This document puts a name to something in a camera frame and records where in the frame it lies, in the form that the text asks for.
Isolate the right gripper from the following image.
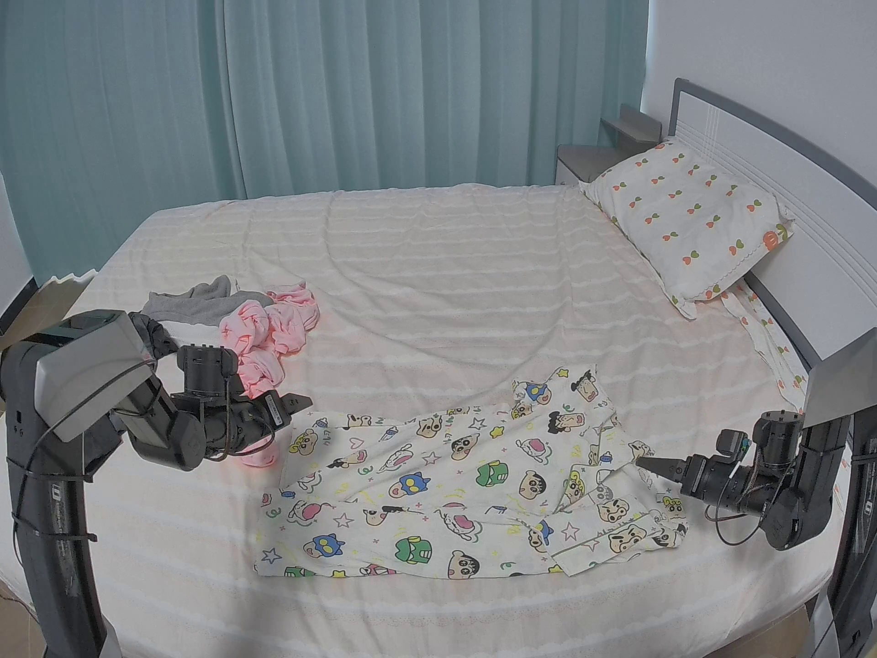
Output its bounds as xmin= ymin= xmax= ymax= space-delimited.
xmin=637 ymin=455 xmax=755 ymax=515

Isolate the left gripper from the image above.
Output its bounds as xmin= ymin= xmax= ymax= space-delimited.
xmin=229 ymin=393 xmax=316 ymax=451

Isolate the white printed pyjama top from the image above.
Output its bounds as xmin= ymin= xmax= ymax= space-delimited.
xmin=255 ymin=364 xmax=689 ymax=582

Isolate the pink garment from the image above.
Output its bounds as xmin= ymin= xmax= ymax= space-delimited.
xmin=218 ymin=281 xmax=322 ymax=470

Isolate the grey and white garment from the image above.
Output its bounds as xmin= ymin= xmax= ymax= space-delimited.
xmin=143 ymin=275 xmax=271 ymax=344

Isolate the black garment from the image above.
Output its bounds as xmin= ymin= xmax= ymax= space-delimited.
xmin=129 ymin=311 xmax=180 ymax=368

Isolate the bed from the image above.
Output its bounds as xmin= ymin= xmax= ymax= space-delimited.
xmin=0 ymin=78 xmax=877 ymax=658

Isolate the white printed pillow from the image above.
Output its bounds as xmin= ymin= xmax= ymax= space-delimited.
xmin=581 ymin=138 xmax=796 ymax=320

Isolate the grey bedside table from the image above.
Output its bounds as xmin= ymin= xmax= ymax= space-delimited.
xmin=555 ymin=103 xmax=662 ymax=185

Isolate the black cable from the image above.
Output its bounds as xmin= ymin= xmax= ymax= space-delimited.
xmin=206 ymin=432 xmax=278 ymax=467
xmin=709 ymin=504 xmax=771 ymax=547

